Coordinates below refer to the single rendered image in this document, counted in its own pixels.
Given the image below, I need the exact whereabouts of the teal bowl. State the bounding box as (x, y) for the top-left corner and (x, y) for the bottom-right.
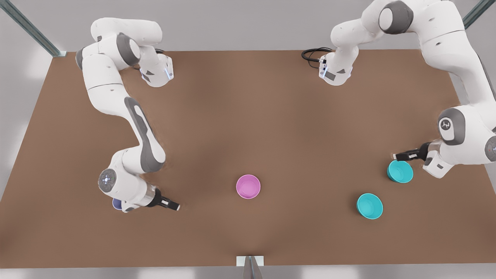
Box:
(387, 160), (414, 184)
(356, 193), (384, 220)

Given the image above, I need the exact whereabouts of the pink bowl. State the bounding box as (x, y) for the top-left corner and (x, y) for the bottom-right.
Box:
(236, 174), (261, 200)

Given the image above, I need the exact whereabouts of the black cable loop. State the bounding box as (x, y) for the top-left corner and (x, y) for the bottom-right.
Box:
(301, 47), (334, 70)

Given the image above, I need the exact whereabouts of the silver frame post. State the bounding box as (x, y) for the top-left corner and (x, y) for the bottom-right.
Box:
(462, 0), (496, 30)
(0, 0), (67, 58)
(236, 255), (265, 279)

